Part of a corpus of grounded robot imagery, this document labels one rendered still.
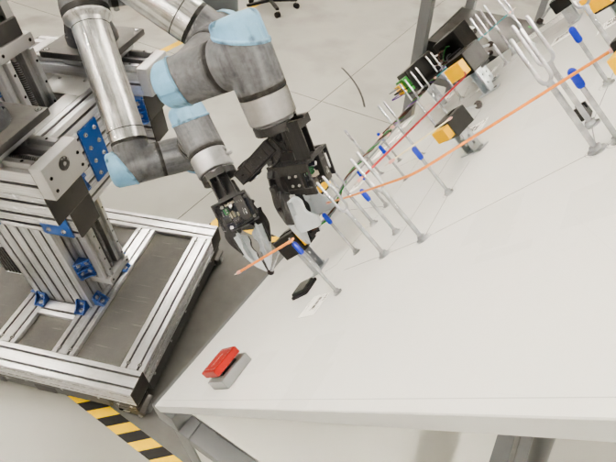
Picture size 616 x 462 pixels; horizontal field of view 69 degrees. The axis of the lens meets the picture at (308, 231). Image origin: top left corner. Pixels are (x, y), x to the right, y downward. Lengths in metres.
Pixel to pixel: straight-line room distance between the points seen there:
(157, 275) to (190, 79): 1.45
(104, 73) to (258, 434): 0.78
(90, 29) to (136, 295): 1.22
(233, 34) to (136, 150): 0.42
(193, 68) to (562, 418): 0.59
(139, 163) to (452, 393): 0.78
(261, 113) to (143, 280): 1.49
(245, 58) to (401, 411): 0.48
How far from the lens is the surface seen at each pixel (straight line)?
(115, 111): 1.01
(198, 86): 0.69
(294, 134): 0.67
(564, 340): 0.33
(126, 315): 1.97
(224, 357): 0.70
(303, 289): 0.75
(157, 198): 2.76
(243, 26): 0.65
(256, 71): 0.65
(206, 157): 0.88
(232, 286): 2.20
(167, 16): 0.82
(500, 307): 0.39
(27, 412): 2.16
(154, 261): 2.11
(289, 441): 0.98
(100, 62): 1.04
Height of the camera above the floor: 1.73
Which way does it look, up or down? 45 degrees down
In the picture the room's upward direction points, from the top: straight up
